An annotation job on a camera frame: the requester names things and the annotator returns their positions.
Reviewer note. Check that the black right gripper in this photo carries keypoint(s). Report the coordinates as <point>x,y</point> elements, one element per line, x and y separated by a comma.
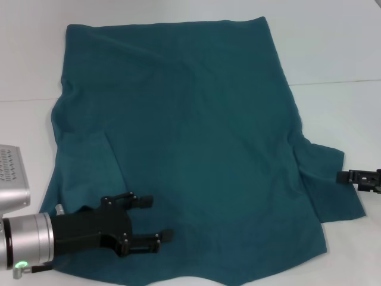
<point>369,180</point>

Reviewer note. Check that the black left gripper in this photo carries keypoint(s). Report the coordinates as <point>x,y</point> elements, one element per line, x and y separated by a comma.
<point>89,229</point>

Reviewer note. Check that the teal blue t-shirt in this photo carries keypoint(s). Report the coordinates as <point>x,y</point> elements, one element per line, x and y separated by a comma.
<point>193,119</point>

